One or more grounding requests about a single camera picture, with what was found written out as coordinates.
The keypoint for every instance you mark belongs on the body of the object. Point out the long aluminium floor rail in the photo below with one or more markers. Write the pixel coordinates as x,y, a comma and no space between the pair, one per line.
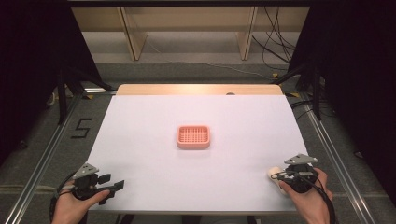
43,158
336,155

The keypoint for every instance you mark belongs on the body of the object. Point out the white table mat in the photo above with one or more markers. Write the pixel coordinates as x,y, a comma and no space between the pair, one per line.
155,161

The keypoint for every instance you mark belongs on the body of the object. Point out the light wooden table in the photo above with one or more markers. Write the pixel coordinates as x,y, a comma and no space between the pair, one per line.
186,89

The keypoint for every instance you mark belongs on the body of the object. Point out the short aluminium rail piece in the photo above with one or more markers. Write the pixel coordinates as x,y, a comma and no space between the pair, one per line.
99,90

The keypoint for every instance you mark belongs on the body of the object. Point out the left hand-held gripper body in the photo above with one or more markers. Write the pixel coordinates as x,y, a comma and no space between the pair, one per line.
87,183

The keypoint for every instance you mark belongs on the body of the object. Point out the person's right hand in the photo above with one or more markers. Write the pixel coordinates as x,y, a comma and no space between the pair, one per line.
311,205

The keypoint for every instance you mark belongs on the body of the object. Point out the person's left hand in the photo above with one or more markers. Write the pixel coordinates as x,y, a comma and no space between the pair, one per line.
70,208

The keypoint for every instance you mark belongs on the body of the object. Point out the pink slotted soap dish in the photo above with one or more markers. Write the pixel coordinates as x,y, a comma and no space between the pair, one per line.
193,137

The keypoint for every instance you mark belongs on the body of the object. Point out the light wooden shelf unit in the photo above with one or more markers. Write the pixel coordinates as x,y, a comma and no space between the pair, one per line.
134,34

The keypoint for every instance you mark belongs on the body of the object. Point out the black metal stand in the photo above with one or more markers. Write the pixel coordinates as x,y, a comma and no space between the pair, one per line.
317,93
62,99

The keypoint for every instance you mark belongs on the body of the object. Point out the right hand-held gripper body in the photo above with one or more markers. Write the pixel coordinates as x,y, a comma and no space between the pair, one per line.
301,179

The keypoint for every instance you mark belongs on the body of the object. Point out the black curtain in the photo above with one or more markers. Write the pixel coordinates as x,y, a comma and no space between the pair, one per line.
361,77
28,62

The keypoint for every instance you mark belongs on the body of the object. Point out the cream soap bar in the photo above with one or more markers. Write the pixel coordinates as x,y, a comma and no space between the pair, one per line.
274,170

